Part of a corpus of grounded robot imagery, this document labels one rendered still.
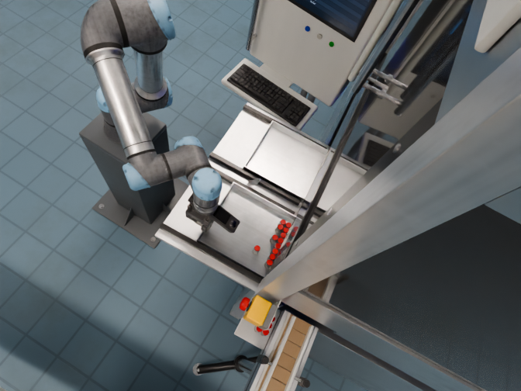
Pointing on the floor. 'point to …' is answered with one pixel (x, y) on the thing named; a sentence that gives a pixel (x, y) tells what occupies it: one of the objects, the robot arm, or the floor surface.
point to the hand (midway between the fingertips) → (209, 226)
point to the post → (418, 187)
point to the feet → (221, 365)
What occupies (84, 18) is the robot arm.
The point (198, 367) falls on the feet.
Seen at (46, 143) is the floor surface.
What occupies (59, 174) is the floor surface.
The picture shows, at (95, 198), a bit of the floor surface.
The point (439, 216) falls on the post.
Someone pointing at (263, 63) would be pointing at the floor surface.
